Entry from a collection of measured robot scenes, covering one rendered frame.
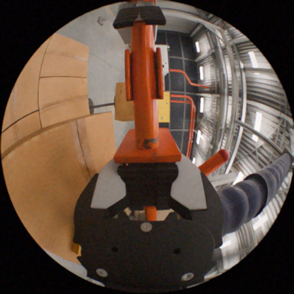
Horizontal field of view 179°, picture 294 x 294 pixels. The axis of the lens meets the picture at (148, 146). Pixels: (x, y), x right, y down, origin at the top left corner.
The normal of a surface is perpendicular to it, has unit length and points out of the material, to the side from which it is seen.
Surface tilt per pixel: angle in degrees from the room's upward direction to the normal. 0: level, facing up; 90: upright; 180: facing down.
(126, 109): 90
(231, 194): 109
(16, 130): 0
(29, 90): 0
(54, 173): 1
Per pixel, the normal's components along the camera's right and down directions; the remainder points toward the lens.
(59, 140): 1.00, -0.03
